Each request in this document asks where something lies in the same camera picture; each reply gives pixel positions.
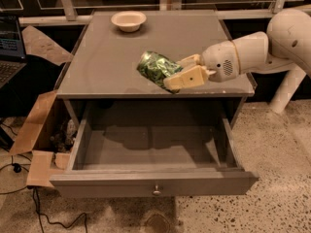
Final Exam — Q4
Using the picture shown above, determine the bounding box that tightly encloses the grey cabinet with top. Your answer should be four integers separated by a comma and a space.
54, 10, 258, 131

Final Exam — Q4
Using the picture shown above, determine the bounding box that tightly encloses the white paper bowl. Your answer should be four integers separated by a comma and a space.
111, 11, 147, 33

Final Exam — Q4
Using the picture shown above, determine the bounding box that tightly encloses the brown cardboard box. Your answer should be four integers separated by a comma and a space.
10, 91, 77, 187

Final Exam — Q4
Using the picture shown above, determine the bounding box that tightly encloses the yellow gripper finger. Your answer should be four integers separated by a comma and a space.
178, 54, 201, 68
163, 65, 215, 90

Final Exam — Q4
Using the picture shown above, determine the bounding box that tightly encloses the round metal drawer knob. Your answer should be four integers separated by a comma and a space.
152, 185, 161, 196

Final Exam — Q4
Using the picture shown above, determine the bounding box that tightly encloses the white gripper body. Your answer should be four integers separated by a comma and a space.
202, 41, 239, 83

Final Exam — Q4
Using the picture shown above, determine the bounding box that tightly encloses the open grey top drawer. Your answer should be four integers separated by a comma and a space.
51, 119, 259, 198

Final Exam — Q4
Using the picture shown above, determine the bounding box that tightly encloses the brown paper sheet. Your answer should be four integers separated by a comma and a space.
22, 26, 73, 65

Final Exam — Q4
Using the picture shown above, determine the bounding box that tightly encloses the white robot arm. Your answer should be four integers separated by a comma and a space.
163, 9, 311, 90

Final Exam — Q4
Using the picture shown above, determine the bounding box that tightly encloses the black cable on floor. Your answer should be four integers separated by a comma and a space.
0, 119, 89, 233

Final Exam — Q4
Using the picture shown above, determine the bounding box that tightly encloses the open laptop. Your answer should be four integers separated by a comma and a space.
0, 13, 26, 87

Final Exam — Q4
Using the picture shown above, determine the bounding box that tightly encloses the green soda can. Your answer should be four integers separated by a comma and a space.
137, 51, 183, 90

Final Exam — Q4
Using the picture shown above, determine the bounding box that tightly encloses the white diagonal pole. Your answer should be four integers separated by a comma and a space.
269, 66, 306, 114

